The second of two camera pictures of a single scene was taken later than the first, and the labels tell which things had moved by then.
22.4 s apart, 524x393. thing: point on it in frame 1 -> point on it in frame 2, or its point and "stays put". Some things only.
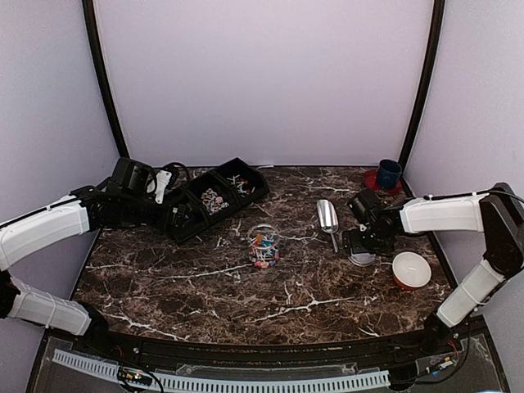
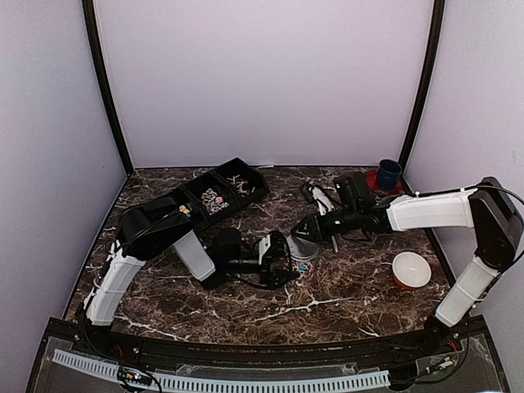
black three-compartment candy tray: [214, 196] stays put
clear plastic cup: [264, 250] -> [305, 268]
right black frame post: [435, 42] stays put
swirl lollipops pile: [213, 202] stays put
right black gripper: [353, 235] -> [316, 232]
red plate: [372, 180] stays put
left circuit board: [133, 376] stays put
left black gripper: [176, 228] -> [267, 257]
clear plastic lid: [362, 259] -> [301, 249]
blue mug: [389, 173] stays put
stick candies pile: [243, 187] stays put
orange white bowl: [411, 270] stays put
